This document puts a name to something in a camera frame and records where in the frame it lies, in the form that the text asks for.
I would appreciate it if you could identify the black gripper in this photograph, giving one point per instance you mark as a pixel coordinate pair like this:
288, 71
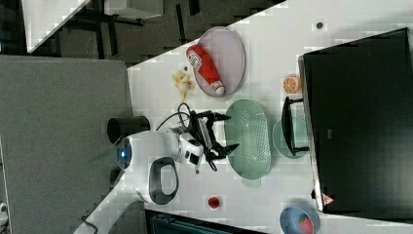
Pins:
201, 129

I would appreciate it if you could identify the green oval strainer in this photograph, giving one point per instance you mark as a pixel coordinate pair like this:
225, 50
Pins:
248, 127

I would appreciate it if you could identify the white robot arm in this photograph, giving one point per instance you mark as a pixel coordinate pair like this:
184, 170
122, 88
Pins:
149, 158

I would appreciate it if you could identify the peeled yellow banana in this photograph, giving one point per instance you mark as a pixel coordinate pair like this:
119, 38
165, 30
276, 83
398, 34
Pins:
182, 83

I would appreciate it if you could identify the small red round object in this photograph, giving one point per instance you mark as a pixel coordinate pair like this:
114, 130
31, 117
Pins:
213, 202

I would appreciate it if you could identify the light green round plate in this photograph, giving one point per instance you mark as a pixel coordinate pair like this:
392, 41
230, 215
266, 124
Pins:
300, 138

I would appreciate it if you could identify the red ketchup bottle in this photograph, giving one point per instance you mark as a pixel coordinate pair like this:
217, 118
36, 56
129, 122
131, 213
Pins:
203, 64

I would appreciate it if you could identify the orange slice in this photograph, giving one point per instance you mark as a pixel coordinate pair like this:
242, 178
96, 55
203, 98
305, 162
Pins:
292, 84

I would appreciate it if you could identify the pink oval plate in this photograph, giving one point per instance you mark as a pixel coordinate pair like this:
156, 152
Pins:
227, 53

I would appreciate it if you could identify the blue bowl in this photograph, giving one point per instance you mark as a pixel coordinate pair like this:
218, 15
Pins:
289, 218

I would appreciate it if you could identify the red strawberry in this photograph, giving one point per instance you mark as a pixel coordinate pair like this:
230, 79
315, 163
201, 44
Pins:
306, 225

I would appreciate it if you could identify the black toaster oven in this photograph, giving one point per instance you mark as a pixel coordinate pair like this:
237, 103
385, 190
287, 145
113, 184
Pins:
358, 106

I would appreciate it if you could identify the black cylinder post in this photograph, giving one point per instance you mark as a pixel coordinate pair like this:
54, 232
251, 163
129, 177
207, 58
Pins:
121, 127

